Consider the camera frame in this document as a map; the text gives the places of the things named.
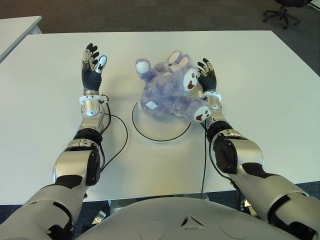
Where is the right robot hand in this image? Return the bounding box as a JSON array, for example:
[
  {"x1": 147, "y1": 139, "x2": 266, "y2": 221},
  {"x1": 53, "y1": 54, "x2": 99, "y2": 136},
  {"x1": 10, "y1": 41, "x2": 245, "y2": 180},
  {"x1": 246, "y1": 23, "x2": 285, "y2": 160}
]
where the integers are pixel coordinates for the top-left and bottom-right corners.
[{"x1": 196, "y1": 57, "x2": 218, "y2": 93}]

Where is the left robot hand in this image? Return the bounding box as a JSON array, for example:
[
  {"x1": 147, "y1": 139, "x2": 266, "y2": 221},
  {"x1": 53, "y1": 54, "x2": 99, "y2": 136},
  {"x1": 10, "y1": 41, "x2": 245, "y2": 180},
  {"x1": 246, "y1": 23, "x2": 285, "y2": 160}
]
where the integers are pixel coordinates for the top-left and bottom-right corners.
[{"x1": 81, "y1": 43, "x2": 108, "y2": 92}]

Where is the purple plush bunny doll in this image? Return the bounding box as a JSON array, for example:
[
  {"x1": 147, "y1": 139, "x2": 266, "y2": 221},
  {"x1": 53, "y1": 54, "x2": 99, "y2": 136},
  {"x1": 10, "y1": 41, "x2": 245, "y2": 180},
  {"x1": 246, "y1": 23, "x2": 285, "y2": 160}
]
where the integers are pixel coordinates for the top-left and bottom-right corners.
[{"x1": 135, "y1": 50, "x2": 213, "y2": 123}]

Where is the white plate with black rim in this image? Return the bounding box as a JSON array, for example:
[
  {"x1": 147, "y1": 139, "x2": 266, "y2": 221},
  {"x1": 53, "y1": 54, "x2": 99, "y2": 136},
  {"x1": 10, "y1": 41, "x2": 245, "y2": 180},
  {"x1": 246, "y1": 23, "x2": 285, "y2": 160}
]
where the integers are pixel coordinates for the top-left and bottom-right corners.
[{"x1": 131, "y1": 84, "x2": 204, "y2": 143}]

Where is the grey side table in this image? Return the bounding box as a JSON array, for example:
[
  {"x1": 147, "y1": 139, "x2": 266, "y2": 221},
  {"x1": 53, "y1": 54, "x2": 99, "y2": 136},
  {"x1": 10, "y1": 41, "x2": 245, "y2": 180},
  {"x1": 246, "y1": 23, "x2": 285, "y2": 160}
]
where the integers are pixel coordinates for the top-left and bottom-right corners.
[{"x1": 0, "y1": 15, "x2": 43, "y2": 64}]

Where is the black office chair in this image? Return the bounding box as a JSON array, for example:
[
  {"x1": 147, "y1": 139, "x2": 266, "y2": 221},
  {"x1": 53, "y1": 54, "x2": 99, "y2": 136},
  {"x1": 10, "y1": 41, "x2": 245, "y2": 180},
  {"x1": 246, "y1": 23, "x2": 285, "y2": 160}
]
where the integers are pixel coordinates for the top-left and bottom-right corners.
[{"x1": 262, "y1": 0, "x2": 312, "y2": 30}]

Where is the silver table base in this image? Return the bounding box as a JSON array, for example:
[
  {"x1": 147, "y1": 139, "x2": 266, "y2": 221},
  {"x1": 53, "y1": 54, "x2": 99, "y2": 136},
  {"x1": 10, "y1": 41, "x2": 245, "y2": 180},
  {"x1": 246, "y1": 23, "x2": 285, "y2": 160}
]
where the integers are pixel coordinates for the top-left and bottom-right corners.
[{"x1": 107, "y1": 192, "x2": 210, "y2": 216}]

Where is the grey robot torso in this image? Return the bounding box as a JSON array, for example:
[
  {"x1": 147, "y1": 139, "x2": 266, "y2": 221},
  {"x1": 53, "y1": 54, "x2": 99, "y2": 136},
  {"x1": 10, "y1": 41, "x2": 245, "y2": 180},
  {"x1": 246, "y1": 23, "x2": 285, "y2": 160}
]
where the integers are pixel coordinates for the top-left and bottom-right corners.
[{"x1": 74, "y1": 196, "x2": 298, "y2": 240}]

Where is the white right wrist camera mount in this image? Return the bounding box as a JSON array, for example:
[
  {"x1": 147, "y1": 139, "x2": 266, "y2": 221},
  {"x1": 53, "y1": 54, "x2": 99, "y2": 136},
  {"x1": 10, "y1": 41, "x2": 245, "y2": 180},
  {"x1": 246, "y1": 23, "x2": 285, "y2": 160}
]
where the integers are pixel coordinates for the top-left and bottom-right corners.
[{"x1": 198, "y1": 91, "x2": 222, "y2": 101}]

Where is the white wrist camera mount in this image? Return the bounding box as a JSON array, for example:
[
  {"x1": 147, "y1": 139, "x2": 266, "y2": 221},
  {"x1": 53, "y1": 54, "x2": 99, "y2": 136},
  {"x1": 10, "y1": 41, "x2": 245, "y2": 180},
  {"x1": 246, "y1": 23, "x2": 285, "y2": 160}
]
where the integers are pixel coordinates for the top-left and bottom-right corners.
[
  {"x1": 198, "y1": 91, "x2": 222, "y2": 101},
  {"x1": 79, "y1": 92, "x2": 110, "y2": 104}
]

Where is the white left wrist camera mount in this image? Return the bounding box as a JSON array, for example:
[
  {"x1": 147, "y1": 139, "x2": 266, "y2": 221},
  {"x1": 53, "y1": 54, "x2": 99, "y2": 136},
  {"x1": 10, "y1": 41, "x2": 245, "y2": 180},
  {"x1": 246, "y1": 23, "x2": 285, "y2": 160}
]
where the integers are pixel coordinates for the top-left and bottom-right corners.
[{"x1": 79, "y1": 92, "x2": 110, "y2": 104}]

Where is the black left wrist camera cable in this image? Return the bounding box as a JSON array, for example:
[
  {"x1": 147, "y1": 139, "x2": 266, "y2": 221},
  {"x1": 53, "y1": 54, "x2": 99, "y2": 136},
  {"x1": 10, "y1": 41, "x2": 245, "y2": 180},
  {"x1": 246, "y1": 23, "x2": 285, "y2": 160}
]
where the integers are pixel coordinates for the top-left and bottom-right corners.
[{"x1": 99, "y1": 102, "x2": 129, "y2": 172}]

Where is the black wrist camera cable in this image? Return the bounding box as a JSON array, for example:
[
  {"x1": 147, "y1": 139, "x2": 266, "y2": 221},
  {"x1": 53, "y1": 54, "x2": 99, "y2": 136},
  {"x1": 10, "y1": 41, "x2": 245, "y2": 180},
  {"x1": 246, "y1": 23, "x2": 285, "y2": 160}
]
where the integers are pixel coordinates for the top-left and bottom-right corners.
[
  {"x1": 99, "y1": 102, "x2": 129, "y2": 172},
  {"x1": 200, "y1": 119, "x2": 208, "y2": 198}
]

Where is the black left forearm cable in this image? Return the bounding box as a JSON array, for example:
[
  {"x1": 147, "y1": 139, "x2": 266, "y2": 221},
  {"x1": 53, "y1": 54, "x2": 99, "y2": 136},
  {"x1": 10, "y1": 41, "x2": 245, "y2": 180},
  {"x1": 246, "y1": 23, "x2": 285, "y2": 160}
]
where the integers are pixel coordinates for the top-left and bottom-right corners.
[{"x1": 99, "y1": 143, "x2": 106, "y2": 173}]

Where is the black forearm cable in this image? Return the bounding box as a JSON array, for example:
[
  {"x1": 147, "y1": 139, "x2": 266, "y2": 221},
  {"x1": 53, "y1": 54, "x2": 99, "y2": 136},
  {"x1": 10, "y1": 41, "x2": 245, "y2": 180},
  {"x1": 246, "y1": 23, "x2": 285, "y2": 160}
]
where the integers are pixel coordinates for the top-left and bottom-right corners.
[
  {"x1": 204, "y1": 129, "x2": 234, "y2": 182},
  {"x1": 99, "y1": 143, "x2": 106, "y2": 173}
]

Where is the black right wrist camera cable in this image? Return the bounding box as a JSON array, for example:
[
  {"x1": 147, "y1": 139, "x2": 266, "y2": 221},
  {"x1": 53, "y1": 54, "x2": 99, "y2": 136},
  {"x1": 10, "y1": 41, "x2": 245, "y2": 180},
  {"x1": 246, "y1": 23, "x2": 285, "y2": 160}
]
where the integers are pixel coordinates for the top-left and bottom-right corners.
[{"x1": 200, "y1": 119, "x2": 208, "y2": 198}]

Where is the black right forearm cable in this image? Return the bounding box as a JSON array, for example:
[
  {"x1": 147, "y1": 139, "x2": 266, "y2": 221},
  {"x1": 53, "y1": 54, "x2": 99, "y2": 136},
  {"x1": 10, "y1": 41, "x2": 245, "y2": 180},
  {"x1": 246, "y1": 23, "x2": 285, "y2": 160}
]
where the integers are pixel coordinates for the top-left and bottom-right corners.
[{"x1": 204, "y1": 129, "x2": 234, "y2": 182}]

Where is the silver metal floor bracket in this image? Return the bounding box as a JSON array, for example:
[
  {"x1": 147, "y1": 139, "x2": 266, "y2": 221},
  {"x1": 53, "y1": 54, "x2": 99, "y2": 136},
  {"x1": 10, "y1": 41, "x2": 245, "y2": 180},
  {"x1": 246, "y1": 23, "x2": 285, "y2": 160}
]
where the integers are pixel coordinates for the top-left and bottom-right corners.
[{"x1": 93, "y1": 210, "x2": 107, "y2": 224}]

